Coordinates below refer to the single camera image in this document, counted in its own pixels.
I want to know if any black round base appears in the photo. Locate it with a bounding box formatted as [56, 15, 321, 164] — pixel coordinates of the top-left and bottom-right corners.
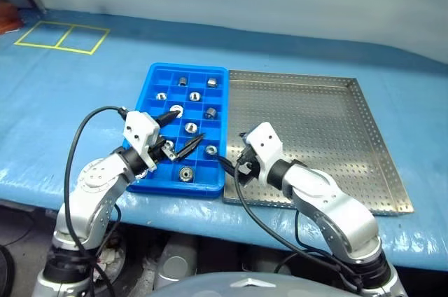
[0, 244, 18, 297]

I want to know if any blue compartment tray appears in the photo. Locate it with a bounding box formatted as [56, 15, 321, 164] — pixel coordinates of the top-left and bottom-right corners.
[126, 62, 230, 200]

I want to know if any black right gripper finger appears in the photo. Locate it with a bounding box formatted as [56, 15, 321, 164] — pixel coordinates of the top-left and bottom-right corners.
[218, 157, 241, 176]

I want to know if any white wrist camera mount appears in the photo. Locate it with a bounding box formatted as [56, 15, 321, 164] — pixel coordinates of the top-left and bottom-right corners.
[244, 121, 284, 181]
[122, 110, 160, 172]

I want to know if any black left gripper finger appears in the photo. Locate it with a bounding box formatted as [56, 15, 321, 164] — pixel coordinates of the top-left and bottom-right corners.
[153, 110, 180, 129]
[173, 132, 206, 163]

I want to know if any brown wooden block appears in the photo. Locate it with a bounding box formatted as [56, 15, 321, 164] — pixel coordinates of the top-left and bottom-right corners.
[0, 1, 25, 35]

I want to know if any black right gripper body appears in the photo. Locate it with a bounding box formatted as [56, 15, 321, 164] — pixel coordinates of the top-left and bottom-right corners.
[236, 148, 262, 186]

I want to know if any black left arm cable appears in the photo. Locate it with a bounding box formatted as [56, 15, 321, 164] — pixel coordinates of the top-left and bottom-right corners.
[64, 106, 129, 297]

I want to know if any grey cylindrical pedestal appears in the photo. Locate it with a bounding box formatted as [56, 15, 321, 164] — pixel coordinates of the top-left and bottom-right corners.
[153, 233, 200, 291]

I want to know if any grey rounded robot body cover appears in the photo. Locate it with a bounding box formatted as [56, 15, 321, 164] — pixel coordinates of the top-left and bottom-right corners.
[146, 271, 363, 297]

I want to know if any perforated metal tray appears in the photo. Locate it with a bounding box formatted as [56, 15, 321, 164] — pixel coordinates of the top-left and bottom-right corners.
[222, 69, 415, 217]

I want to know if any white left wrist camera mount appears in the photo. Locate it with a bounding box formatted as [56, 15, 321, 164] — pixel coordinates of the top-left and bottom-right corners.
[122, 110, 160, 172]

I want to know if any yellow tape floor marking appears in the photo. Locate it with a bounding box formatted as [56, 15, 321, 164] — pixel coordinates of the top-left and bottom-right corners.
[13, 20, 111, 56]

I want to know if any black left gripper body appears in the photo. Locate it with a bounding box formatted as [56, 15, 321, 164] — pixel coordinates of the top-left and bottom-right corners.
[150, 135, 178, 164]

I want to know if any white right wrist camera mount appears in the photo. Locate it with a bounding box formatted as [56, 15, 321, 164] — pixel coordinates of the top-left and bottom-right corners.
[244, 121, 284, 181]

